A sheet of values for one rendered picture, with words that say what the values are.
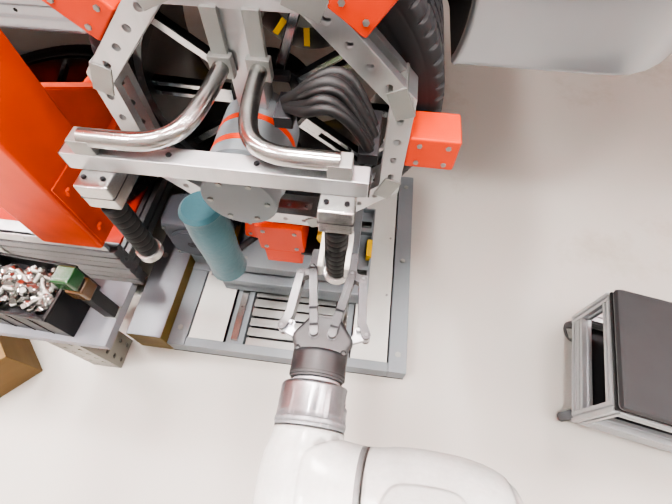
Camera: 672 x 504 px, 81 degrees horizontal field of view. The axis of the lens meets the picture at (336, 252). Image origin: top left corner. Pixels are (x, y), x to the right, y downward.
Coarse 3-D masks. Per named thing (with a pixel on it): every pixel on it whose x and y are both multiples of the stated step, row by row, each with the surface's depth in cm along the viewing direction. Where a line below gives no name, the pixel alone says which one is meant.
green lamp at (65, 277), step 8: (56, 272) 80; (64, 272) 80; (72, 272) 80; (80, 272) 82; (56, 280) 79; (64, 280) 79; (72, 280) 80; (80, 280) 82; (64, 288) 81; (72, 288) 81
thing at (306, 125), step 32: (160, 32) 76; (288, 32) 65; (160, 64) 79; (192, 64) 92; (288, 64) 72; (320, 64) 69; (160, 96) 81; (192, 96) 79; (224, 96) 78; (320, 128) 82; (384, 128) 82
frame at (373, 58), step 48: (144, 0) 52; (192, 0) 52; (240, 0) 51; (288, 0) 50; (336, 48) 55; (384, 48) 59; (144, 96) 74; (384, 96) 61; (384, 144) 75; (192, 192) 89; (384, 192) 80
